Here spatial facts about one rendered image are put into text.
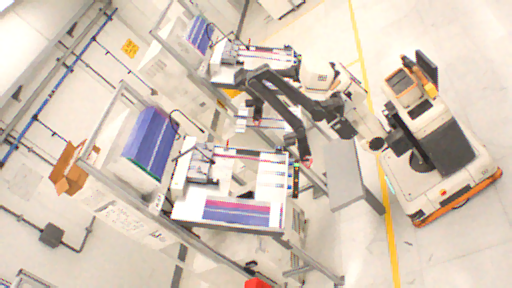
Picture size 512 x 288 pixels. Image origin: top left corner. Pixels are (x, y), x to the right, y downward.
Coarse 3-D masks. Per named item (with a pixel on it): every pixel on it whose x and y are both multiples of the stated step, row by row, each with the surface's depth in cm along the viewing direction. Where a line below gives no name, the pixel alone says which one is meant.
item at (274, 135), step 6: (270, 132) 321; (276, 132) 324; (276, 138) 325; (282, 138) 328; (282, 144) 329; (294, 150) 335; (306, 162) 343; (312, 168) 347; (318, 174) 352; (324, 174) 368; (318, 180) 355; (324, 180) 356; (318, 192) 358; (312, 198) 358
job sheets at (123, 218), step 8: (112, 200) 244; (104, 208) 251; (112, 208) 250; (120, 208) 249; (104, 216) 258; (112, 216) 256; (120, 216) 255; (128, 216) 254; (136, 216) 253; (120, 224) 262; (128, 224) 261; (136, 224) 260; (144, 224) 258; (128, 232) 269; (136, 232) 267; (152, 232) 265; (160, 232) 263; (160, 240) 271; (168, 240) 269
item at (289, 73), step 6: (294, 66) 245; (240, 72) 240; (246, 72) 240; (276, 72) 242; (282, 72) 242; (288, 72) 243; (294, 72) 244; (234, 78) 247; (240, 78) 239; (246, 78) 239; (288, 78) 247; (294, 78) 243; (234, 84) 246; (240, 84) 245
